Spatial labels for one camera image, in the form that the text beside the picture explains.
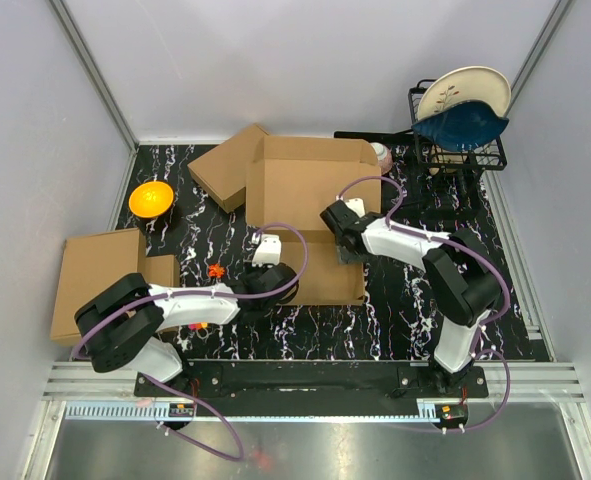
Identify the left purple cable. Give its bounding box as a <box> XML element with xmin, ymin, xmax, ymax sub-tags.
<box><xmin>70</xmin><ymin>222</ymin><xmax>310</xmax><ymax>461</ymax></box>

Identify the closed cardboard box back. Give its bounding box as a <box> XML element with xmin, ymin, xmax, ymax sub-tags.
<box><xmin>188</xmin><ymin>124</ymin><xmax>269</xmax><ymax>213</ymax></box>

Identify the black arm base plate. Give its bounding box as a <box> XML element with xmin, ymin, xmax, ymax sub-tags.
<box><xmin>167</xmin><ymin>360</ymin><xmax>489</xmax><ymax>400</ymax></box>

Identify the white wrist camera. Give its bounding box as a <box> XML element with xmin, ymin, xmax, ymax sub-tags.
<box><xmin>338</xmin><ymin>197</ymin><xmax>366</xmax><ymax>217</ymax></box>
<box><xmin>251</xmin><ymin>233</ymin><xmax>282</xmax><ymax>267</ymax></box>

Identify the pink patterned bowl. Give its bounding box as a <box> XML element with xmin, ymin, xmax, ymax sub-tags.
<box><xmin>370</xmin><ymin>142</ymin><xmax>393</xmax><ymax>175</ymax></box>

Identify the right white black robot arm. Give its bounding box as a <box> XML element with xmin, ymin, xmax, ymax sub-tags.
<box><xmin>320</xmin><ymin>199</ymin><xmax>510</xmax><ymax>397</ymax></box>

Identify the rainbow flower toy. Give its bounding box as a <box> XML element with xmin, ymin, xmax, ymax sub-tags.
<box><xmin>188</xmin><ymin>323</ymin><xmax>209</xmax><ymax>330</ymax></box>

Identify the cream floral plate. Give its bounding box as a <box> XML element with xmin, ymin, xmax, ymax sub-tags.
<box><xmin>416</xmin><ymin>66</ymin><xmax>512</xmax><ymax>120</ymax></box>

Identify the beige cup in rack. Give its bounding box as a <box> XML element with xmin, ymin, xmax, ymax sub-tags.
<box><xmin>429</xmin><ymin>154</ymin><xmax>464</xmax><ymax>176</ymax></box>

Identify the small cardboard box left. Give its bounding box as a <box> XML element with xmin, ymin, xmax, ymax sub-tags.
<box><xmin>138</xmin><ymin>255</ymin><xmax>180</xmax><ymax>287</ymax></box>

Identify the black wire dish rack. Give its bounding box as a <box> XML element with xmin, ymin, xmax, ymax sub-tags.
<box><xmin>332</xmin><ymin>78</ymin><xmax>509</xmax><ymax>221</ymax></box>

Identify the blue leaf plate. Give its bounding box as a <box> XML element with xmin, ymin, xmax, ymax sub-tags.
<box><xmin>411</xmin><ymin>101</ymin><xmax>509</xmax><ymax>152</ymax></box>

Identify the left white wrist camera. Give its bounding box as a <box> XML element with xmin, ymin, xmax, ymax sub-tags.
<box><xmin>251</xmin><ymin>233</ymin><xmax>282</xmax><ymax>267</ymax></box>

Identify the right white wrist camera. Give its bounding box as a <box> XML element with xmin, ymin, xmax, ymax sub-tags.
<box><xmin>338</xmin><ymin>197</ymin><xmax>366</xmax><ymax>217</ymax></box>

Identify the large cardboard box left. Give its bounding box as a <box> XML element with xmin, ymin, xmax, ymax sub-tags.
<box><xmin>50</xmin><ymin>228</ymin><xmax>145</xmax><ymax>346</ymax></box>

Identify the small orange red toy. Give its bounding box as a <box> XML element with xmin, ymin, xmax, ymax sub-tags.
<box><xmin>207</xmin><ymin>264</ymin><xmax>226</xmax><ymax>279</ymax></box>

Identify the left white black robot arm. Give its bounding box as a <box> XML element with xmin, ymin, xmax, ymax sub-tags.
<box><xmin>72</xmin><ymin>263</ymin><xmax>299</xmax><ymax>396</ymax></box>

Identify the orange bowl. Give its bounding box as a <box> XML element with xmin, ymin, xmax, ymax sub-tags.
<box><xmin>128</xmin><ymin>181</ymin><xmax>174</xmax><ymax>219</ymax></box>

